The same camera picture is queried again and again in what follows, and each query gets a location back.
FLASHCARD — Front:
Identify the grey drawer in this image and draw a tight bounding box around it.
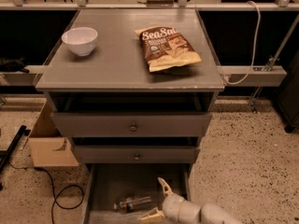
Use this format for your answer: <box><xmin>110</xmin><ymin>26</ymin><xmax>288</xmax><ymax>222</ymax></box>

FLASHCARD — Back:
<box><xmin>80</xmin><ymin>163</ymin><xmax>190</xmax><ymax>224</ymax></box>
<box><xmin>72</xmin><ymin>146</ymin><xmax>200</xmax><ymax>163</ymax></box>
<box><xmin>51</xmin><ymin>112</ymin><xmax>211</xmax><ymax>137</ymax></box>

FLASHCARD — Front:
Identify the grey top drawer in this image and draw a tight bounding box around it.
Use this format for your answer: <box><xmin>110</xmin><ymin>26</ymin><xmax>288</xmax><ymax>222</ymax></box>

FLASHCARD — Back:
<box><xmin>51</xmin><ymin>112</ymin><xmax>211</xmax><ymax>137</ymax></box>

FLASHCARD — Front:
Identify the white ceramic bowl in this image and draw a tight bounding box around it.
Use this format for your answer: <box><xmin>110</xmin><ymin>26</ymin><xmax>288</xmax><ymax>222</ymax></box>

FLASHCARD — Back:
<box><xmin>62</xmin><ymin>27</ymin><xmax>98</xmax><ymax>56</ymax></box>

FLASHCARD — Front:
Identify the dark rolling cart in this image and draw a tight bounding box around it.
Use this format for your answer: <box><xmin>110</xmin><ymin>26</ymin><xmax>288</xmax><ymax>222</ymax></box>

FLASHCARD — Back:
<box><xmin>276</xmin><ymin>51</ymin><xmax>299</xmax><ymax>133</ymax></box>

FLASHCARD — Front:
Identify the black object on ledge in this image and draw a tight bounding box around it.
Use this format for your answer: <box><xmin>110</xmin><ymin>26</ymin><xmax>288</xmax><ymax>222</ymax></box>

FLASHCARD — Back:
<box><xmin>0</xmin><ymin>58</ymin><xmax>29</xmax><ymax>73</ymax></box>

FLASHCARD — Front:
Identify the white hanging cable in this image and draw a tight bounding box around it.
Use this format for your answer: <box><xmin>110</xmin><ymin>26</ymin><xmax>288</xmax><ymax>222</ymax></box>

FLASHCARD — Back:
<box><xmin>222</xmin><ymin>0</ymin><xmax>262</xmax><ymax>86</ymax></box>

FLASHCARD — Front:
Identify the black floor cable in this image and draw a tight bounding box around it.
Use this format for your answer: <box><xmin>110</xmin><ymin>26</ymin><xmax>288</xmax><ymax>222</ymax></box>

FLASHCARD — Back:
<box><xmin>7</xmin><ymin>161</ymin><xmax>85</xmax><ymax>224</ymax></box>

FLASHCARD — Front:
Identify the brown sea salt chip bag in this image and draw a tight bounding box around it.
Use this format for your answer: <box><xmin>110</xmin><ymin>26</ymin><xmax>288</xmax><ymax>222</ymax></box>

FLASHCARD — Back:
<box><xmin>135</xmin><ymin>26</ymin><xmax>202</xmax><ymax>72</ymax></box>

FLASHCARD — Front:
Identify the grey middle drawer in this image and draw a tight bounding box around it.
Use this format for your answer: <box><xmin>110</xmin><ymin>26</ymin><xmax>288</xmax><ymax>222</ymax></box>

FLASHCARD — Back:
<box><xmin>72</xmin><ymin>146</ymin><xmax>200</xmax><ymax>163</ymax></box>

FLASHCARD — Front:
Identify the clear plastic water bottle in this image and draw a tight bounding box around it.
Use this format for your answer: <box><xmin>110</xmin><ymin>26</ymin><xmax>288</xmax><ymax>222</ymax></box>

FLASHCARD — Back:
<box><xmin>113</xmin><ymin>196</ymin><xmax>152</xmax><ymax>213</ymax></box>

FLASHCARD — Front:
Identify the grey drawer cabinet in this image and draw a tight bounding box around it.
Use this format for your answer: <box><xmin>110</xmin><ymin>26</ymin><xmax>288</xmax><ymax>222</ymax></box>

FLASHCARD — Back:
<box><xmin>36</xmin><ymin>9</ymin><xmax>224</xmax><ymax>163</ymax></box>

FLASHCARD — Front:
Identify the metal railing frame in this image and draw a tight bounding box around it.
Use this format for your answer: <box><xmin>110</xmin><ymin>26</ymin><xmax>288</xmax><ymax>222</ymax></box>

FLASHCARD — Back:
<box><xmin>0</xmin><ymin>0</ymin><xmax>287</xmax><ymax>114</ymax></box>

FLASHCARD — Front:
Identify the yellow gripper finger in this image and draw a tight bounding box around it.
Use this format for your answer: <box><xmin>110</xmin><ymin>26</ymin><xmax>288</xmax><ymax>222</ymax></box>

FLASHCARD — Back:
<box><xmin>138</xmin><ymin>207</ymin><xmax>165</xmax><ymax>224</ymax></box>
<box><xmin>158</xmin><ymin>177</ymin><xmax>174</xmax><ymax>197</ymax></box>

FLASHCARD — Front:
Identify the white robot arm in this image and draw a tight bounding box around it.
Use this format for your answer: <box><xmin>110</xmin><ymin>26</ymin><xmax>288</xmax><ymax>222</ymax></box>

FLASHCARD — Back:
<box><xmin>139</xmin><ymin>177</ymin><xmax>243</xmax><ymax>224</ymax></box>

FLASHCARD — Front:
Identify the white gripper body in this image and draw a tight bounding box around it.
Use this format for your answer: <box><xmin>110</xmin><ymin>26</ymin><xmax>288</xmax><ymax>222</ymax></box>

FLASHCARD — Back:
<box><xmin>162</xmin><ymin>193</ymin><xmax>200</xmax><ymax>224</ymax></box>

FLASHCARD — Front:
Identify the black stand leg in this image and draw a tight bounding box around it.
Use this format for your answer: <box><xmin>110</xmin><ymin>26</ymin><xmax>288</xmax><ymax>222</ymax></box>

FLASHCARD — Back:
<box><xmin>0</xmin><ymin>125</ymin><xmax>30</xmax><ymax>191</ymax></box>

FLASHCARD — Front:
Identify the cardboard box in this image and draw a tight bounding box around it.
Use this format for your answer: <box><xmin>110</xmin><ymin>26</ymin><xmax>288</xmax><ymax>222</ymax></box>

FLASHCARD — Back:
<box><xmin>28</xmin><ymin>103</ymin><xmax>78</xmax><ymax>167</ymax></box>

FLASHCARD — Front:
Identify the grey bottom drawer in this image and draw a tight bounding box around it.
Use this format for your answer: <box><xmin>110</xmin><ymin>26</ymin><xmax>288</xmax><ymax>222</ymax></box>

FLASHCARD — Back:
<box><xmin>80</xmin><ymin>163</ymin><xmax>190</xmax><ymax>224</ymax></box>

